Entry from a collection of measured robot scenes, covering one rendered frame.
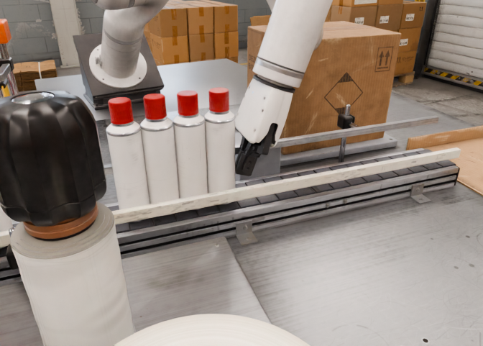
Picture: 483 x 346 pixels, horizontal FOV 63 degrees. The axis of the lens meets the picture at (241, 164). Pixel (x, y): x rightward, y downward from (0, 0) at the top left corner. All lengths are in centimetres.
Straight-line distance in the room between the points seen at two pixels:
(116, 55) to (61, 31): 471
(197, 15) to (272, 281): 360
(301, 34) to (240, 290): 39
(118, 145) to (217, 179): 18
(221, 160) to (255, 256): 17
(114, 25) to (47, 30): 483
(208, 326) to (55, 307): 14
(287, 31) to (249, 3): 625
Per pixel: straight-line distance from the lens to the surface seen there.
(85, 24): 612
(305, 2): 65
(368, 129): 87
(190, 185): 68
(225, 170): 68
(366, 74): 102
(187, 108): 63
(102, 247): 36
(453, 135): 121
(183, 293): 55
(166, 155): 65
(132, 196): 67
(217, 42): 419
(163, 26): 397
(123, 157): 64
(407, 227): 81
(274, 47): 65
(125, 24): 126
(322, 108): 98
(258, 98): 66
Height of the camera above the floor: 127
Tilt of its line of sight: 27 degrees down
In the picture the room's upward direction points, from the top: straight up
